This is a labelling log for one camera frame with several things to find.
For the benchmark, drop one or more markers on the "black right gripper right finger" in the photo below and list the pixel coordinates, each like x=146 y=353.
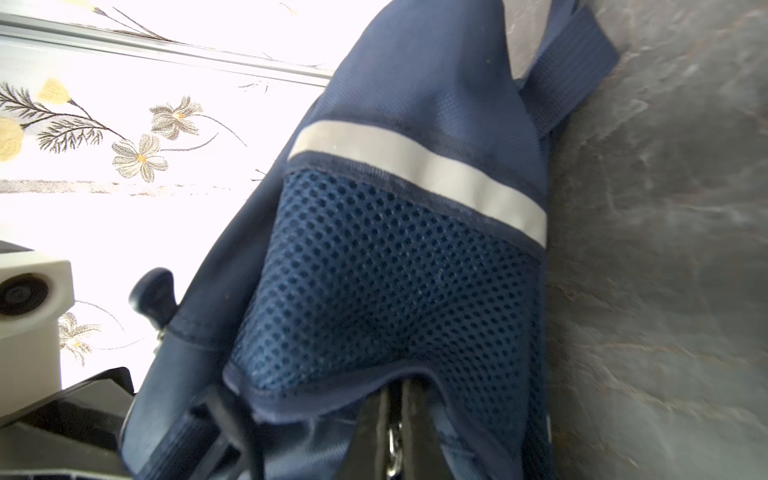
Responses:
x=423 y=458

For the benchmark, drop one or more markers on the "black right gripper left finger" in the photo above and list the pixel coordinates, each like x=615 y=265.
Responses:
x=367 y=456

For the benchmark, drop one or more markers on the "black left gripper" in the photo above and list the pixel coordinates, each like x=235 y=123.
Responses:
x=71 y=434

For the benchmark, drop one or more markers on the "navy blue student backpack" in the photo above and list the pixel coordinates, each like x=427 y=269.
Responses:
x=400 y=234

